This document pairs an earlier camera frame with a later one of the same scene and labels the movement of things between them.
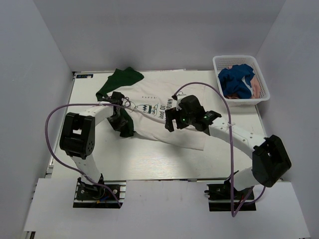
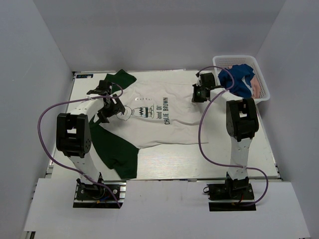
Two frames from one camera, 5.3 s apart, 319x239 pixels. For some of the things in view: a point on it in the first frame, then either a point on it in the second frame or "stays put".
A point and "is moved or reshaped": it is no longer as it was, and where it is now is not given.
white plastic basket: [222, 61] stays put
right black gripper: [172, 114] to [196, 98]
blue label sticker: [84, 76] stays put
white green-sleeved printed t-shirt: [144, 101] is moved or reshaped
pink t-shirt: [255, 89] stays put
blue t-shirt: [232, 80] stays put
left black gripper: [120, 126] to [118, 107]
